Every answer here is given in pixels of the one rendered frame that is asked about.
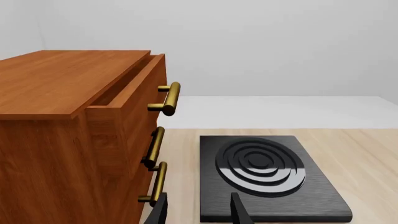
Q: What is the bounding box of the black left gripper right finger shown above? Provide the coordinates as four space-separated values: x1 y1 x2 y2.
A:
230 192 255 224

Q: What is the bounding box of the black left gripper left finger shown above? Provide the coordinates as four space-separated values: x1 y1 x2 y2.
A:
143 192 169 224

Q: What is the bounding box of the flat black stove plate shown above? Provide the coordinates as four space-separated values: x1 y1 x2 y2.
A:
198 135 353 223

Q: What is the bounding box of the wooden cabinet drawer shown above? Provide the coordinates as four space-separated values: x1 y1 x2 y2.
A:
85 54 167 180

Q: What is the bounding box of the wooden cabinet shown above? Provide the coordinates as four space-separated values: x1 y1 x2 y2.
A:
0 50 167 224

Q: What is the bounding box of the brass drawer handle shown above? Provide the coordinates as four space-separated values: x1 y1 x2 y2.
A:
141 126 166 168
137 161 169 207
147 81 182 117

